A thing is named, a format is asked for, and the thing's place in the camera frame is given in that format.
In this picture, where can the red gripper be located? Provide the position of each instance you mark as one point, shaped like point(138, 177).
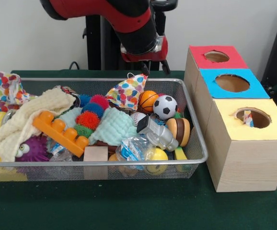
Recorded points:
point(148, 57)

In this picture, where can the colourful dotted cloth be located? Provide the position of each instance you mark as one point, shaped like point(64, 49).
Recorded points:
point(126, 93)
point(248, 118)
point(6, 86)

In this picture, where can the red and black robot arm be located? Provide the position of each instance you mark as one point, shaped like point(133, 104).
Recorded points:
point(129, 19)

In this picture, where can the wooden box with three holes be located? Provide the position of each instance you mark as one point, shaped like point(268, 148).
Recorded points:
point(248, 163)

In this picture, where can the small orange basketball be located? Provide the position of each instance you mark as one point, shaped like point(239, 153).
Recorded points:
point(146, 100)

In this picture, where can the small black white soccer ball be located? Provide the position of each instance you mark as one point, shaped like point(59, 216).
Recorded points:
point(165, 107)

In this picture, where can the silver plastic toy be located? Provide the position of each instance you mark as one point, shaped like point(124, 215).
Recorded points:
point(157, 135)

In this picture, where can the toy hamburger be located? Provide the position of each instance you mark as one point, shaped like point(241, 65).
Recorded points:
point(179, 131)

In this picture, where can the mint green waffle cloth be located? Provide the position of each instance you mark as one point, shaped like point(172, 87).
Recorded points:
point(114, 129)

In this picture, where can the crumpled clear plastic bottle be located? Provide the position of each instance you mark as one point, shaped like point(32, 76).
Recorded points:
point(131, 148)

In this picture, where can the orange plastic building block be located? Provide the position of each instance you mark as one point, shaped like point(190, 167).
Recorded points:
point(61, 134)

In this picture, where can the cream waffle cloth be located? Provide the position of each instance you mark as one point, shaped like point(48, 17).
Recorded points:
point(16, 124)

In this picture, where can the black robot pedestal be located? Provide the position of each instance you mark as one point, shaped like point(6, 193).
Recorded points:
point(100, 48)

